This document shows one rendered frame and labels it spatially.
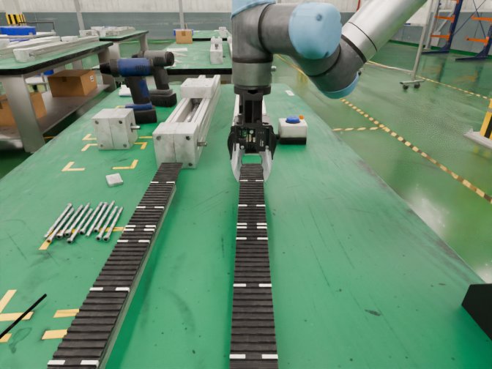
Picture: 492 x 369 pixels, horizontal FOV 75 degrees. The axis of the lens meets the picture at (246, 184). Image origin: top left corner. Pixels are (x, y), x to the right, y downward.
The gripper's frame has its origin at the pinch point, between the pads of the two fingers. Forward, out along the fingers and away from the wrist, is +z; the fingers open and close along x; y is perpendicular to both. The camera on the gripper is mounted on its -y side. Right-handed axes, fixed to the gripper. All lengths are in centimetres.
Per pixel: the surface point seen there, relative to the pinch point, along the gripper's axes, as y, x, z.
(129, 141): -24.4, -35.3, 1.2
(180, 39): -389, -86, -2
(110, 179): -2.3, -32.9, 2.4
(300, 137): -26.9, 15.1, 0.8
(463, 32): -1022, 665, 21
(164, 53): -72, -34, -18
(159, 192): 8.4, -18.6, -0.1
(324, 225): 15.1, 13.5, 3.2
